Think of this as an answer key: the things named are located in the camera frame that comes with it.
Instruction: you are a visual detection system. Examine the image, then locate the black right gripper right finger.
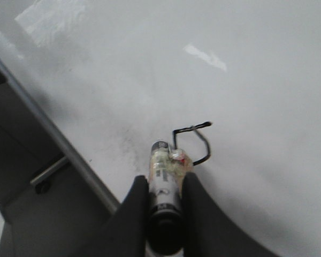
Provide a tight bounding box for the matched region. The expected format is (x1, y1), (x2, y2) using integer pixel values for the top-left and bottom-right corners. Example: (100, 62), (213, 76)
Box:
(182, 172), (276, 256)

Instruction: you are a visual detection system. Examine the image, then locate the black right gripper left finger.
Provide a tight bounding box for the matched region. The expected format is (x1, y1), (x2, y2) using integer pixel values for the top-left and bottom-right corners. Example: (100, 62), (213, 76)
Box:
(77, 175), (149, 256)

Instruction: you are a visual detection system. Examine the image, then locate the white black whiteboard marker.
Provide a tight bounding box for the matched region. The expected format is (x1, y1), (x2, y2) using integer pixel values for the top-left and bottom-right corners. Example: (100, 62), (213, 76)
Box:
(147, 140), (184, 256)

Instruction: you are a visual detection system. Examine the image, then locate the red magnet taped to marker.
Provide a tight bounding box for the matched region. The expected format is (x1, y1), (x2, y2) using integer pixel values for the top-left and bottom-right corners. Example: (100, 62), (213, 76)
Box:
(169, 149), (193, 188)

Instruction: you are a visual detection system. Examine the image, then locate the white glossy whiteboard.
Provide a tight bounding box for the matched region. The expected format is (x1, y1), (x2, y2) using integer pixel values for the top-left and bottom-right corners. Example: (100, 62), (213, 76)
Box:
(0, 1), (321, 256)

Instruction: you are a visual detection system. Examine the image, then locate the grey metal bracket bar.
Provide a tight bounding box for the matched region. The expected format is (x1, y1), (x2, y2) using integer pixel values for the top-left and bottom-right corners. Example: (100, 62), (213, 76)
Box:
(29, 156), (69, 194)

